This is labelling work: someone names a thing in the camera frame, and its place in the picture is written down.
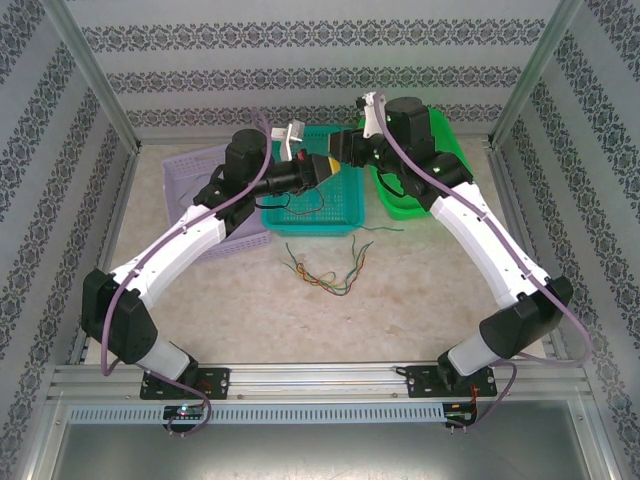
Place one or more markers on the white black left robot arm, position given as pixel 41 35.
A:
pixel 170 250

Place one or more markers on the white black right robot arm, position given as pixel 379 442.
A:
pixel 462 232

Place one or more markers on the teal plastic basket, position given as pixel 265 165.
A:
pixel 340 210

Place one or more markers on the lavender plastic basket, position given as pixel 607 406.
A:
pixel 180 175

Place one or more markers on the green plastic basket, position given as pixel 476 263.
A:
pixel 400 210

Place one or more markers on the small circuit board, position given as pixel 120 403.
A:
pixel 460 416
pixel 185 411

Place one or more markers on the grey metal shelf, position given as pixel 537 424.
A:
pixel 320 455

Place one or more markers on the aluminium table side rail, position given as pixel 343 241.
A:
pixel 118 205

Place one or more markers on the aluminium frame post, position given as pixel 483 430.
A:
pixel 538 65
pixel 89 65

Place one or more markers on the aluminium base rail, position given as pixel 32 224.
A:
pixel 320 380

